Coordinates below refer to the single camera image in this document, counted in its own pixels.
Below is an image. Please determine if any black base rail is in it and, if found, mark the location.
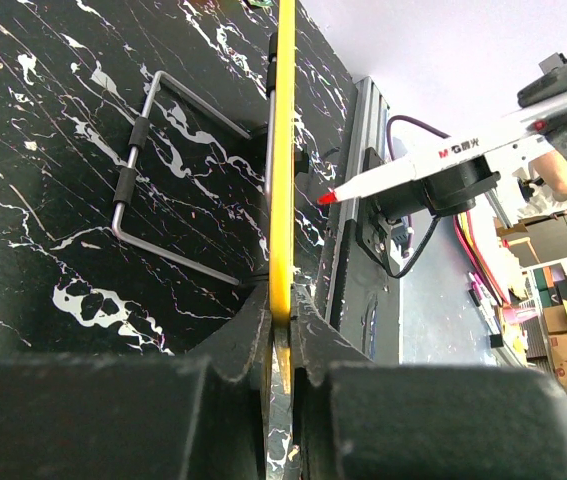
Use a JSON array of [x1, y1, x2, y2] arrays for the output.
[[315, 77, 402, 366]]

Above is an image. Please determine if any metal whiteboard stand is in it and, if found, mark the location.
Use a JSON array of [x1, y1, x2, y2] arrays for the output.
[[111, 70, 272, 287]]

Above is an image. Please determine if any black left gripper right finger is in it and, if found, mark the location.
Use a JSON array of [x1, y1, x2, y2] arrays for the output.
[[290, 287, 567, 479]]

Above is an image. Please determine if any red capped white marker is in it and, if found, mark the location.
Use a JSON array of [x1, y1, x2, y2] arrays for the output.
[[318, 109, 557, 205]]

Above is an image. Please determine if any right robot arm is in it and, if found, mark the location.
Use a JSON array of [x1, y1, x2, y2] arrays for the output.
[[319, 54, 567, 268]]

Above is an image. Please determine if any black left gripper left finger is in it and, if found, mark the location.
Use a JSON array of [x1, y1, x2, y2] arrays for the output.
[[0, 285, 273, 479]]

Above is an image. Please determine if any yellow framed whiteboard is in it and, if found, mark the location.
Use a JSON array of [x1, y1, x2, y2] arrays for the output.
[[266, 1, 296, 394]]

